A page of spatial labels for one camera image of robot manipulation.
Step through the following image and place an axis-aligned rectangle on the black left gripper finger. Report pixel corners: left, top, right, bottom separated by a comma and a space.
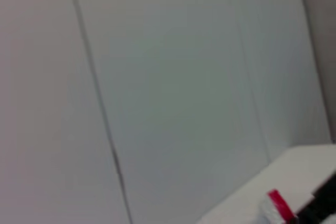
296, 173, 336, 224

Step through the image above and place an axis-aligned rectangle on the clear document bag red zipper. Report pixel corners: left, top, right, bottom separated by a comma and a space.
258, 188, 299, 224

